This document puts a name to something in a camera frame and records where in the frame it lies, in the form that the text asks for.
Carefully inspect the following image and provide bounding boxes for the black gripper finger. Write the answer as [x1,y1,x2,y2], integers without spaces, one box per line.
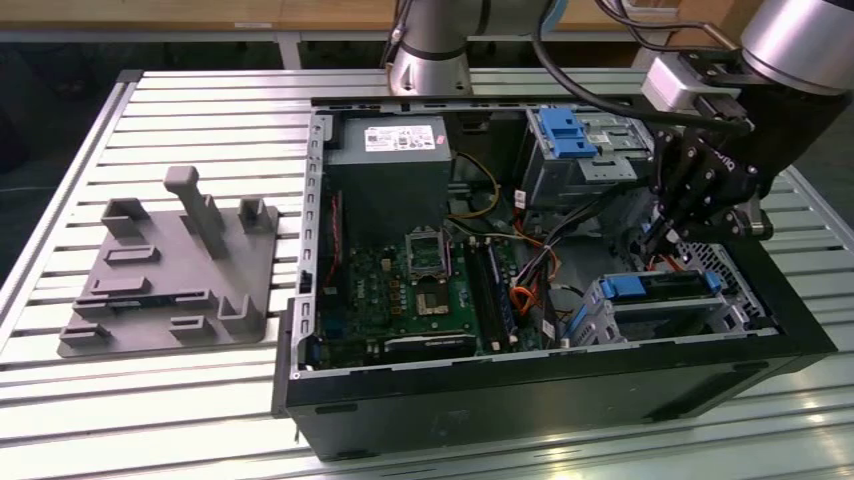
[666,197,776,251]
[641,128,709,259]

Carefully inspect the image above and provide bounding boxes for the hard disk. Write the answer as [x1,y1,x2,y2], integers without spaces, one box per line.
[598,269,724,302]

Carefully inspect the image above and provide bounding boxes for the red orange yellow power wire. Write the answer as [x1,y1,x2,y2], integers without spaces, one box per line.
[517,238,684,289]

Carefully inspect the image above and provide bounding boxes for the silver metal disk bay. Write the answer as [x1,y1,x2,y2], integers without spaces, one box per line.
[573,242,780,347]

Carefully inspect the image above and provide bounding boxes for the black RAM slot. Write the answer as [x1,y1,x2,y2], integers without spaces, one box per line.
[466,237,497,354]
[486,239,519,346]

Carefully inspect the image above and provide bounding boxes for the drive cage with blue latch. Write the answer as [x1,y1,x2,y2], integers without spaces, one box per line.
[519,107,660,211]

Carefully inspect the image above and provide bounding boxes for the CPU socket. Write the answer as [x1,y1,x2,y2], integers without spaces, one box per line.
[405,227,453,281]

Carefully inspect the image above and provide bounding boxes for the grey power supply unit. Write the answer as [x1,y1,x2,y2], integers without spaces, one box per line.
[323,115,455,249]

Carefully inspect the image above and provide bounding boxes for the tan chipset heat sink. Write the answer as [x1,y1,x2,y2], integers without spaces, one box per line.
[414,292,450,317]

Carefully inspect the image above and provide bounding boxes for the black graphics card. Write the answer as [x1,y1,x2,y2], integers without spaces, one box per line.
[383,333,479,357]

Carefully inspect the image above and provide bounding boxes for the green motherboard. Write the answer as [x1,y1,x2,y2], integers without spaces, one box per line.
[317,219,555,359]

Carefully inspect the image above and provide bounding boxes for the black PC case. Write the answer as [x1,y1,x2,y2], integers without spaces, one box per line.
[270,92,840,461]

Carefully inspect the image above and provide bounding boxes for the grey parts rack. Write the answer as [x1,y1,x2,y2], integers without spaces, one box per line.
[56,164,282,359]

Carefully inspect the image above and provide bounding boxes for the black cable bundle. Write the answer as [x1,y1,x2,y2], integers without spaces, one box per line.
[533,189,642,251]

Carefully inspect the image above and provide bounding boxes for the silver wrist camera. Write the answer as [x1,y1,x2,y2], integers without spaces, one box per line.
[641,53,713,111]

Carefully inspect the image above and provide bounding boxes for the yellow and black wires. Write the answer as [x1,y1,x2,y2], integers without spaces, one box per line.
[447,151,503,221]

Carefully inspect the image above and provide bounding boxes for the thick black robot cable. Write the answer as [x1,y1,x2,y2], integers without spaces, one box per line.
[530,29,756,134]

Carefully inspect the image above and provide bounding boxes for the orange flat wire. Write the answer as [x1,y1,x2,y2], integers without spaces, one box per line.
[509,286,537,316]

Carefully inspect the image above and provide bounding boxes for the wooden desk with grey frame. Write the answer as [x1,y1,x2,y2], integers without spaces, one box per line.
[0,0,682,69]

